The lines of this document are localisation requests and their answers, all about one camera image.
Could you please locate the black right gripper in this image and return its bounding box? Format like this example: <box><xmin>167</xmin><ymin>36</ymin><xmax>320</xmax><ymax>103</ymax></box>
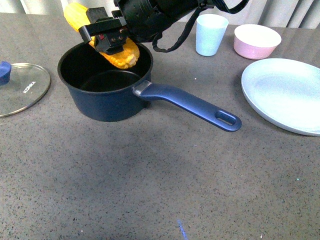
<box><xmin>78</xmin><ymin>0</ymin><xmax>200</xmax><ymax>55</ymax></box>

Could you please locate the yellow corn cob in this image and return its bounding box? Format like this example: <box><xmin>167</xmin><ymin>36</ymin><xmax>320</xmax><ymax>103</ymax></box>
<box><xmin>63</xmin><ymin>2</ymin><xmax>140</xmax><ymax>70</ymax></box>

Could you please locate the glass lid with blue knob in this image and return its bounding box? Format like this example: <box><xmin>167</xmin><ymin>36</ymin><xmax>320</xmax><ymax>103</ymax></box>
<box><xmin>0</xmin><ymin>61</ymin><xmax>51</xmax><ymax>118</ymax></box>

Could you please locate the dark blue saucepan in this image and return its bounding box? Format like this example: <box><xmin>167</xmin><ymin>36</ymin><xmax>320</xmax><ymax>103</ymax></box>
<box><xmin>57</xmin><ymin>43</ymin><xmax>242</xmax><ymax>132</ymax></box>

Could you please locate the light blue cup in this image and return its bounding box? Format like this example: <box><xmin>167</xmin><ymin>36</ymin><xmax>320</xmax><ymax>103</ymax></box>
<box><xmin>195</xmin><ymin>14</ymin><xmax>229</xmax><ymax>57</ymax></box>

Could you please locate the pink bowl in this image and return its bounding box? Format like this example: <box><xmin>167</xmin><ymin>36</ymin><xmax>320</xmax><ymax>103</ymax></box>
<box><xmin>233</xmin><ymin>24</ymin><xmax>282</xmax><ymax>60</ymax></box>

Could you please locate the white curtain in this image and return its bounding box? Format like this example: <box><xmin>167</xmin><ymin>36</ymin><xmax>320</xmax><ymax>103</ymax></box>
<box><xmin>0</xmin><ymin>0</ymin><xmax>320</xmax><ymax>29</ymax></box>

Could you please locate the light blue plate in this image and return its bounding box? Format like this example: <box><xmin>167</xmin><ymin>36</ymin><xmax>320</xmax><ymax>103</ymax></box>
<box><xmin>241</xmin><ymin>58</ymin><xmax>320</xmax><ymax>136</ymax></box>

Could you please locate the black cable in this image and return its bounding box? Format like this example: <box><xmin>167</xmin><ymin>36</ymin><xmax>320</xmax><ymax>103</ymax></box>
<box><xmin>151</xmin><ymin>0</ymin><xmax>250</xmax><ymax>53</ymax></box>

